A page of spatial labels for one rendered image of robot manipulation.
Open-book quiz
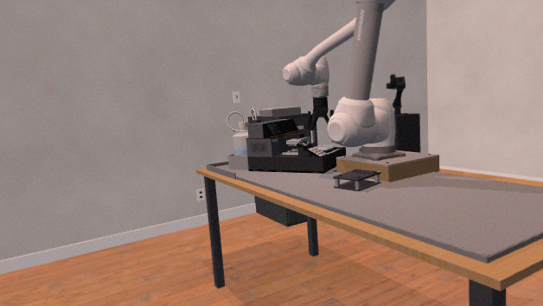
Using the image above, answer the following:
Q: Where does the white plastic bottle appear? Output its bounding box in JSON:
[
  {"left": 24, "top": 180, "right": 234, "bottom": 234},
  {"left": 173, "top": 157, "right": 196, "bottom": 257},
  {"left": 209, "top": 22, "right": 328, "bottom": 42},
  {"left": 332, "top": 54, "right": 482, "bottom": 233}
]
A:
[{"left": 233, "top": 122, "right": 248, "bottom": 156}]

